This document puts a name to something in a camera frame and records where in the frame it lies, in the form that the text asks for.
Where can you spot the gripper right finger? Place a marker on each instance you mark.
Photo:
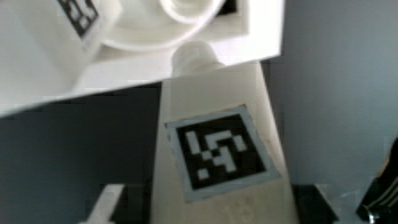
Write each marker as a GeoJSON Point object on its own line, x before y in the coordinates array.
{"type": "Point", "coordinates": [326, 207]}

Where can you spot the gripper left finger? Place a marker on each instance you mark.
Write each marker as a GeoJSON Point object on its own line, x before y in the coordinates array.
{"type": "Point", "coordinates": [122, 206]}

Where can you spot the white right fence bar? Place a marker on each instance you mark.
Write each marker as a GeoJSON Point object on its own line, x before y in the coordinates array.
{"type": "Point", "coordinates": [243, 34]}

